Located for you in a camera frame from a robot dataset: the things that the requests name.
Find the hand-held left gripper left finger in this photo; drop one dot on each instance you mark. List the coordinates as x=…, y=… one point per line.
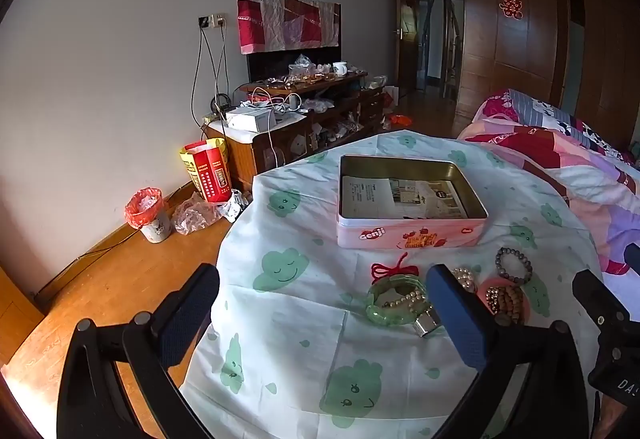
x=187, y=314

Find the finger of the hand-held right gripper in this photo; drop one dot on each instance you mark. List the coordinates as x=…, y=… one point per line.
x=595, y=296
x=634, y=258

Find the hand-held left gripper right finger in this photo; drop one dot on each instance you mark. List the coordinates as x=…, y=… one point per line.
x=457, y=314

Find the pink round dish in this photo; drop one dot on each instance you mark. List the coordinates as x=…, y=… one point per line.
x=481, y=294

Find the green jade bangle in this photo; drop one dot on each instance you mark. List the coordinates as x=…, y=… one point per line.
x=372, y=314

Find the pink tin box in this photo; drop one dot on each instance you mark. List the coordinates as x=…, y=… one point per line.
x=405, y=234

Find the clear crumpled plastic bag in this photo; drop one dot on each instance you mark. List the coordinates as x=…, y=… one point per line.
x=195, y=216

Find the trash bin with red bag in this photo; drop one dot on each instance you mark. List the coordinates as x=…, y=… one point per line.
x=150, y=219

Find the pink patchwork quilt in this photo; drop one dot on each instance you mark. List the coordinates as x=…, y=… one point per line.
x=575, y=169

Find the white green cloud tablecloth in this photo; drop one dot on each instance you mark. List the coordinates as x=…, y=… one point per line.
x=300, y=319

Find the red yellow paper bag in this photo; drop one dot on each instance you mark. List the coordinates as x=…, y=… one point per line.
x=210, y=174

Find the wooden television cabinet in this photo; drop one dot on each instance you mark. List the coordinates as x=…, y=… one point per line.
x=260, y=154

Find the white cardboard box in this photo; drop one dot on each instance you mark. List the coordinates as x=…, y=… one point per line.
x=247, y=120

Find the wooden wardrobe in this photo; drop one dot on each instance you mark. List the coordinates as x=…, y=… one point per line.
x=520, y=69

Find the black television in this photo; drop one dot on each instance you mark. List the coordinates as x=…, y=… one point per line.
x=270, y=64

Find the white mug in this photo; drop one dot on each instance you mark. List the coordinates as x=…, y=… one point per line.
x=340, y=68

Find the red paper-cut decoration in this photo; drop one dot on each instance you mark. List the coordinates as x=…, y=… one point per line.
x=512, y=5

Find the red pink dust cloth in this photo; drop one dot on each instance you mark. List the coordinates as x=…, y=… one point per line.
x=285, y=21

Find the wall power outlet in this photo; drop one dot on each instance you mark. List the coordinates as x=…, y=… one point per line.
x=212, y=20

